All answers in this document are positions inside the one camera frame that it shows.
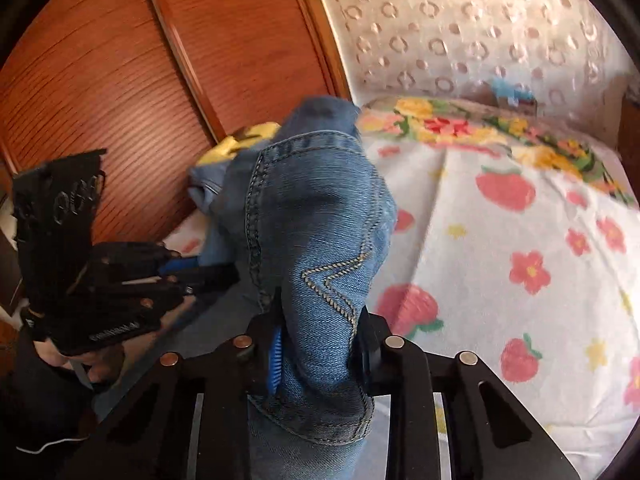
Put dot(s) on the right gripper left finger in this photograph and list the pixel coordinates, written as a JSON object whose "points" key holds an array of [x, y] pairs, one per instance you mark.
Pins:
{"points": [[265, 361]]}

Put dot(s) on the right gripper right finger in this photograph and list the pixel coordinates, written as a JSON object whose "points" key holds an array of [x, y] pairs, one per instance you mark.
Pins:
{"points": [[369, 359]]}

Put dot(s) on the blue denim jeans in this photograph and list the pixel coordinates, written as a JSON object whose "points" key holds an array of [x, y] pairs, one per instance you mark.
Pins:
{"points": [[308, 220]]}

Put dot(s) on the person left hand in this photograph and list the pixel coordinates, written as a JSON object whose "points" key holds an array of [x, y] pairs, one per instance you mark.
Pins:
{"points": [[104, 365]]}

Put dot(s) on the floral bed sheet mattress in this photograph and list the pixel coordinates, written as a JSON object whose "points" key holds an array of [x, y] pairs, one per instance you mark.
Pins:
{"points": [[531, 270]]}

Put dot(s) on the flower patterned pink blanket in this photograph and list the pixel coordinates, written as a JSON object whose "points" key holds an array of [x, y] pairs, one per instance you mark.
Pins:
{"points": [[530, 141]]}

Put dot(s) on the wooden louvered wardrobe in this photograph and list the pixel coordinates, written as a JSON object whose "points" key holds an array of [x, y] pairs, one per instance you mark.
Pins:
{"points": [[155, 84]]}

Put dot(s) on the cardboard box with blue items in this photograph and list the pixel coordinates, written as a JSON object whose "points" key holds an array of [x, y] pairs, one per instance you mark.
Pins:
{"points": [[514, 97]]}

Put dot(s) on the long wooden cabinet counter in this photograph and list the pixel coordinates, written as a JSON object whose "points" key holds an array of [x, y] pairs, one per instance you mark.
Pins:
{"points": [[628, 136]]}

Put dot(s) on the circle patterned sheer curtain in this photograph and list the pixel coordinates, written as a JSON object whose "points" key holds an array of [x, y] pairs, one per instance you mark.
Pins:
{"points": [[563, 51]]}

